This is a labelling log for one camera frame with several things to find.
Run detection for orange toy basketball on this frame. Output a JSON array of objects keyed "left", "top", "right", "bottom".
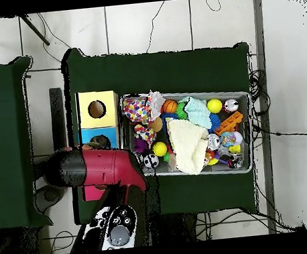
[{"left": 161, "top": 98, "right": 179, "bottom": 115}]

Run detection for mint green waffle cloth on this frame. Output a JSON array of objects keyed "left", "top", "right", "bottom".
[{"left": 178, "top": 94, "right": 213, "bottom": 131}]

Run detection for thin black floor cable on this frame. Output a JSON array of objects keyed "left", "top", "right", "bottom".
[{"left": 141, "top": 0, "right": 170, "bottom": 54}]

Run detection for black cable bundle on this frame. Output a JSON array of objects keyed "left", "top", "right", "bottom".
[{"left": 246, "top": 68, "right": 273, "bottom": 117}]

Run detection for clear plastic packet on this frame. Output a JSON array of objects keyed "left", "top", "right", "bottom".
[{"left": 89, "top": 134, "right": 112, "bottom": 151}]

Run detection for shallow silver mesh bin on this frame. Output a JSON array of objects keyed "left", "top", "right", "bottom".
[{"left": 113, "top": 82, "right": 257, "bottom": 186}]

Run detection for yellow foam ball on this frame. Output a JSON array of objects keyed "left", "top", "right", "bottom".
[
  {"left": 206, "top": 98, "right": 223, "bottom": 115},
  {"left": 151, "top": 141, "right": 169, "bottom": 158}
]

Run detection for large polka dot cloth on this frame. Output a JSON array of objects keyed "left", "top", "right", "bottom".
[{"left": 120, "top": 90, "right": 168, "bottom": 127}]

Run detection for blue globe ball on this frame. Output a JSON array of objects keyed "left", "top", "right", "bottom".
[{"left": 219, "top": 130, "right": 238, "bottom": 148}]

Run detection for wooden three-hole box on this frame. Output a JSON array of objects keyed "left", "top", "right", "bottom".
[{"left": 73, "top": 88, "right": 129, "bottom": 202}]

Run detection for cream waffle cloth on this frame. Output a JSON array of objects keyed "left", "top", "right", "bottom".
[{"left": 165, "top": 115, "right": 213, "bottom": 178}]

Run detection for green spiky ball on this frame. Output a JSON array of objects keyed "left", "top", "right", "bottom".
[{"left": 174, "top": 101, "right": 189, "bottom": 121}]

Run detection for black flat panel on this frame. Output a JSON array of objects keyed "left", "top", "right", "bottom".
[{"left": 48, "top": 86, "right": 69, "bottom": 153}]

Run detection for small polka dot cloth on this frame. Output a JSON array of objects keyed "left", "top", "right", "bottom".
[{"left": 133, "top": 121, "right": 158, "bottom": 148}]

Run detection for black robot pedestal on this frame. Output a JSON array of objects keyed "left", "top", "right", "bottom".
[{"left": 148, "top": 210, "right": 200, "bottom": 247}]

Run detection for blue spiky ball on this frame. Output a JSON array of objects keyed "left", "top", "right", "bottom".
[
  {"left": 207, "top": 112, "right": 223, "bottom": 133},
  {"left": 160, "top": 111, "right": 178, "bottom": 124}
]

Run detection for small soccer ball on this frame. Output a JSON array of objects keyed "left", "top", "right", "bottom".
[{"left": 143, "top": 152, "right": 160, "bottom": 170}]

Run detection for orange plastic grid tray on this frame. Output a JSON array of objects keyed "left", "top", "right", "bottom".
[{"left": 212, "top": 110, "right": 246, "bottom": 137}]

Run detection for black cable with connector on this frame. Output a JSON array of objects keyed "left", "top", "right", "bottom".
[{"left": 252, "top": 120, "right": 307, "bottom": 142}]

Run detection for dark green tablecloth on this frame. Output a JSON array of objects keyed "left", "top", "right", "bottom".
[{"left": 58, "top": 31, "right": 265, "bottom": 225}]

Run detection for dark green side-table cloth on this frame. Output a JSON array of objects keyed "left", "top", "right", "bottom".
[{"left": 0, "top": 55, "right": 54, "bottom": 231}]

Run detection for silver drink can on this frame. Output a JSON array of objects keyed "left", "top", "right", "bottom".
[
  {"left": 205, "top": 133, "right": 223, "bottom": 151},
  {"left": 223, "top": 97, "right": 240, "bottom": 113}
]

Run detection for grey floor cable cover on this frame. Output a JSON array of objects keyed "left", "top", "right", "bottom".
[{"left": 246, "top": 0, "right": 285, "bottom": 235}]

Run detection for black tripod leg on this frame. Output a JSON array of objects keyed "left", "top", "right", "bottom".
[{"left": 19, "top": 11, "right": 51, "bottom": 49}]

